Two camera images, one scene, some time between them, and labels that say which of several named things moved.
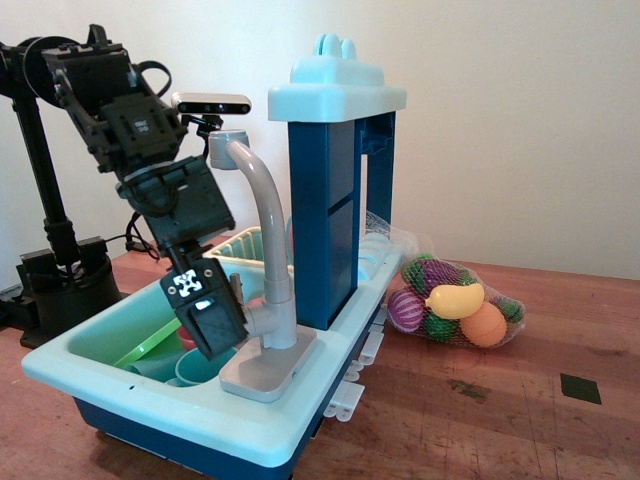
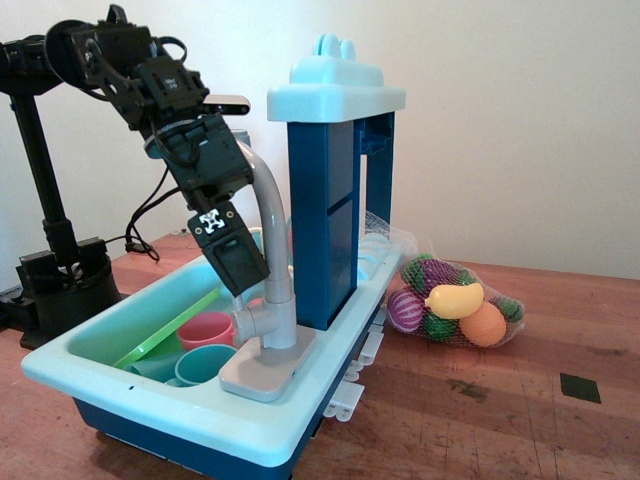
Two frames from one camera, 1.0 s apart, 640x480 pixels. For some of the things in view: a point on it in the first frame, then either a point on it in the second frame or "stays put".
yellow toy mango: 456,301 stays put
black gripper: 182,202 to 201,156
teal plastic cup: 193,368 stays put
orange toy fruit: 485,328 stays put
